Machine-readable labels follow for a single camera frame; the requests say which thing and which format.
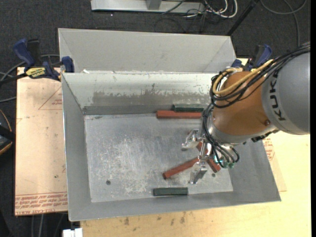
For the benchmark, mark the black cylinder on white bracket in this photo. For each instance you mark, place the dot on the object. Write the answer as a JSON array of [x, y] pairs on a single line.
[[258, 138]]

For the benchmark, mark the dark green flat block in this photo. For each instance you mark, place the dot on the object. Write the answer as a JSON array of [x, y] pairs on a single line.
[[170, 191], [188, 108]]

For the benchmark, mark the red-brown flat block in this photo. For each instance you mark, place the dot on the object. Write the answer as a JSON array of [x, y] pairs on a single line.
[[179, 169], [177, 114], [215, 167]]

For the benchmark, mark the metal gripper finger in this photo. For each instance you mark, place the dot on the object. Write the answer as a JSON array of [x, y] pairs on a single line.
[[199, 171], [192, 139]]

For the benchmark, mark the grey metal bin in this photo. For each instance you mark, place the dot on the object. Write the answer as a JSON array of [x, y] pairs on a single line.
[[138, 154]]

